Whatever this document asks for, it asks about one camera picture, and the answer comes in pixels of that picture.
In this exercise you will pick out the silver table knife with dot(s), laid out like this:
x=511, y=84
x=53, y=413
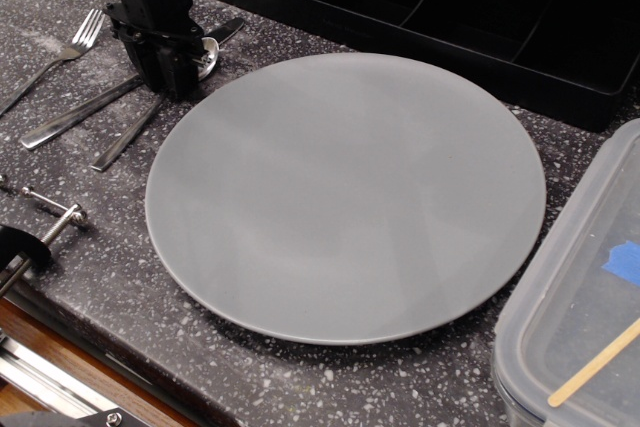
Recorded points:
x=60, y=124

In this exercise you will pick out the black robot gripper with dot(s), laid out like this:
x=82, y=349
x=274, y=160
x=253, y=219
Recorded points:
x=162, y=42

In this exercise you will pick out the black divided organizer tray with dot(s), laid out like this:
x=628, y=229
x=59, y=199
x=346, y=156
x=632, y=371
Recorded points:
x=573, y=60

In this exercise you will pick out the wooden stir stick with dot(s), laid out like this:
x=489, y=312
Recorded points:
x=594, y=366

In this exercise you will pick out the blue tape piece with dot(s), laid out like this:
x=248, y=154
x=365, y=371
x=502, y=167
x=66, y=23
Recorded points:
x=624, y=262

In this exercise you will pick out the silver metal fork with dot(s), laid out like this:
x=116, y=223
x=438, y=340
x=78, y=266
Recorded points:
x=83, y=40

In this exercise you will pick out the metal screw clamp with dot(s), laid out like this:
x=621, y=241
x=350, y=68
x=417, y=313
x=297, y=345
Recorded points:
x=22, y=250

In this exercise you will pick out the grey round plate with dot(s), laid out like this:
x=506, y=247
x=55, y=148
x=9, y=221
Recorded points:
x=345, y=199

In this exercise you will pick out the silver metal spoon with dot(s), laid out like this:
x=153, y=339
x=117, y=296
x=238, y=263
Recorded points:
x=110, y=155

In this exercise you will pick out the aluminium rail with bracket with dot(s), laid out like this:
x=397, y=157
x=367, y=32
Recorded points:
x=55, y=389

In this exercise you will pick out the clear plastic lidded container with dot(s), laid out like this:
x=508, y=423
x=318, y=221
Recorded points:
x=566, y=308

